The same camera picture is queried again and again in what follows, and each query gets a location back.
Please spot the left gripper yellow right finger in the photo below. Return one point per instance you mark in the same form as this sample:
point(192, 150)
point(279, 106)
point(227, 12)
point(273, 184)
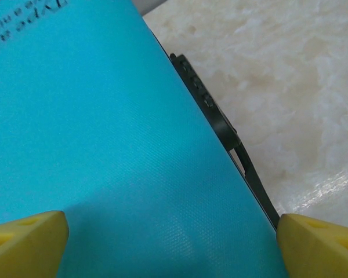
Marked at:
point(319, 252)

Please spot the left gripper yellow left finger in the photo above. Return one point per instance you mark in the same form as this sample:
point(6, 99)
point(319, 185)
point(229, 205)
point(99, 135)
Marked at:
point(26, 246)

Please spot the turquoise hard-shell suitcase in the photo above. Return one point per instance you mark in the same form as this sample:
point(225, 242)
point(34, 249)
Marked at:
point(90, 130)

